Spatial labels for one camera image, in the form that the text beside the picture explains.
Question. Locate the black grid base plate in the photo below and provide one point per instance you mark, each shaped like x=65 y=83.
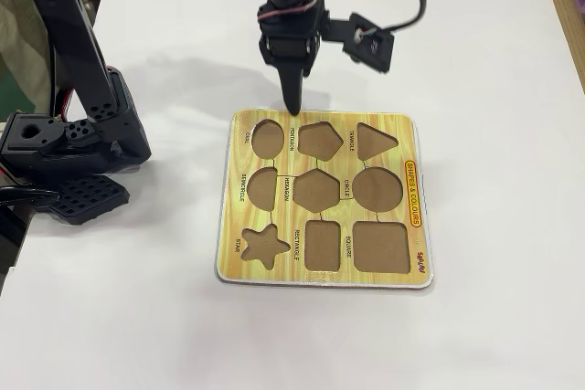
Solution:
x=87 y=200

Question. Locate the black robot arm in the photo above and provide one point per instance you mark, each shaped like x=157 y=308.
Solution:
x=91 y=79

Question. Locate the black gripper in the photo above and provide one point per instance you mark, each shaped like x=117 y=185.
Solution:
x=289 y=48

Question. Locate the floral green cloth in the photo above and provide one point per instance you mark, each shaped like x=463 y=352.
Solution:
x=18 y=43

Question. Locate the dark metal bottle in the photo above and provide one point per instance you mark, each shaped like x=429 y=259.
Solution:
x=89 y=2

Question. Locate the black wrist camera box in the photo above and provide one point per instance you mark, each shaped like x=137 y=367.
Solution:
x=372 y=45

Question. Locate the wooden shape puzzle board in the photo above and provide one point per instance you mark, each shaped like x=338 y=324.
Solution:
x=347 y=161

